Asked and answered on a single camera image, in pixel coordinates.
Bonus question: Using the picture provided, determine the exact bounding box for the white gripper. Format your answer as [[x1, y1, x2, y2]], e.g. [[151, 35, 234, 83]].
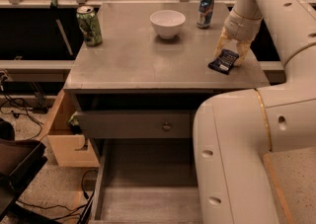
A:
[[214, 10, 263, 66]]

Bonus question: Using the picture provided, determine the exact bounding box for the dark blue rxbar wrapper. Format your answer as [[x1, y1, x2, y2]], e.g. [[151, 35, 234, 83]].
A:
[[208, 49, 239, 75]]

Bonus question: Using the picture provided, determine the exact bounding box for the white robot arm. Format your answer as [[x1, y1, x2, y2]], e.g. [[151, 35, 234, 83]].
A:
[[194, 0, 316, 224]]

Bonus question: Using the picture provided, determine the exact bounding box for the blue energy drink can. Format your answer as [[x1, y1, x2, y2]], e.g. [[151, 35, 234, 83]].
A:
[[197, 0, 214, 29]]

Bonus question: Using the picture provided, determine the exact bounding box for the green soda can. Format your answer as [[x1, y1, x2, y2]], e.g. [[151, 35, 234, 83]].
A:
[[76, 5, 102, 46]]

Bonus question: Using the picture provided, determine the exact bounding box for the white ceramic bowl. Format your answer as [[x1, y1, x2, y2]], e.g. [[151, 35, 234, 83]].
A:
[[150, 10, 186, 39]]

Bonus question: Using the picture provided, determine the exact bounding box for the grey wooden cabinet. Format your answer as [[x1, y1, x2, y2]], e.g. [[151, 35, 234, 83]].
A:
[[63, 1, 271, 224]]

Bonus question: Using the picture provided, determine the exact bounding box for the round brass drawer knob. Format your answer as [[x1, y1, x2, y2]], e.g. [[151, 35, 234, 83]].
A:
[[162, 122, 172, 131]]

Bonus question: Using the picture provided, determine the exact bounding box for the grey upper drawer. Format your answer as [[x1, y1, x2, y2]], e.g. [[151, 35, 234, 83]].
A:
[[75, 111, 193, 139]]

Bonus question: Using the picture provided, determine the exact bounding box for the open grey bottom drawer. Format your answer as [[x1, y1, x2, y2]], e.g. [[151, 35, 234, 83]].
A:
[[89, 139, 202, 224]]

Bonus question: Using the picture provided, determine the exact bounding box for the light wooden box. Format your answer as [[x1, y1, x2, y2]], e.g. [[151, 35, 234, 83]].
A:
[[40, 90, 99, 168]]

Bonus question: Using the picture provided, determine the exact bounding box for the black bin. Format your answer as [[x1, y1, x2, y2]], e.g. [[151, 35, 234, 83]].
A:
[[0, 139, 47, 219]]

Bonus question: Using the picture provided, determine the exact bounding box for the black floor cable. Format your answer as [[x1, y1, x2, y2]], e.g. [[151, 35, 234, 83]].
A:
[[16, 168, 99, 224]]

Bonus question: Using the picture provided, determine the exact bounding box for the black cable bundle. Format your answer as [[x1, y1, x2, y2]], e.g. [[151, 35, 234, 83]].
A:
[[0, 83, 45, 141]]

